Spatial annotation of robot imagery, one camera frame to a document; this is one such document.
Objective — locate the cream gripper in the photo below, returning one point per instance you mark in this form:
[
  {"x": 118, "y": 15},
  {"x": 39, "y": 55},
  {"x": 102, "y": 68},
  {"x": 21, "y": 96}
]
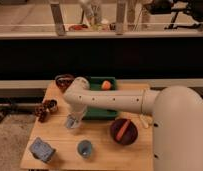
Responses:
[{"x": 75, "y": 118}]

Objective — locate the grey-blue towel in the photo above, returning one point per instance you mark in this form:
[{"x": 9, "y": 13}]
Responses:
[{"x": 71, "y": 126}]

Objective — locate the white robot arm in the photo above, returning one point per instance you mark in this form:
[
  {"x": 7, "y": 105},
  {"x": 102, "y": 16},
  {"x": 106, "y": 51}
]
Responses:
[{"x": 177, "y": 119}]

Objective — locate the small brown cup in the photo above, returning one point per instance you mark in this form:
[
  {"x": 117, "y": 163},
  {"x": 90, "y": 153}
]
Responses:
[{"x": 52, "y": 105}]

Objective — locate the small blue cup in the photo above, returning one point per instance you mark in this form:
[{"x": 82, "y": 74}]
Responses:
[{"x": 84, "y": 148}]

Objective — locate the green plastic tray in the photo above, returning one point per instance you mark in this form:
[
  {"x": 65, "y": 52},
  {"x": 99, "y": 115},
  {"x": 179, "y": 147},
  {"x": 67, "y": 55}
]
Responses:
[{"x": 97, "y": 113}]

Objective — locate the orange ball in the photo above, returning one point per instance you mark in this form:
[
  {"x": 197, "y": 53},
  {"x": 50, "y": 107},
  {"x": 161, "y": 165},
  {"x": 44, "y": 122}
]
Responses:
[{"x": 106, "y": 85}]

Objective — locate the orange carrot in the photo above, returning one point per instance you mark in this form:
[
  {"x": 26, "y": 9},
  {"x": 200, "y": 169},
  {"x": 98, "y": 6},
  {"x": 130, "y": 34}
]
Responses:
[{"x": 122, "y": 130}]

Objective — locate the yellow banana peel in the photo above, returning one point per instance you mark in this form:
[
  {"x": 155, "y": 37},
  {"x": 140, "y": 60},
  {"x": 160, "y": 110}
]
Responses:
[{"x": 145, "y": 123}]

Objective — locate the brown pot with handle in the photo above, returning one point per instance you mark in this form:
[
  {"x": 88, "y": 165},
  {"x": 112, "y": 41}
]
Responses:
[{"x": 64, "y": 81}]

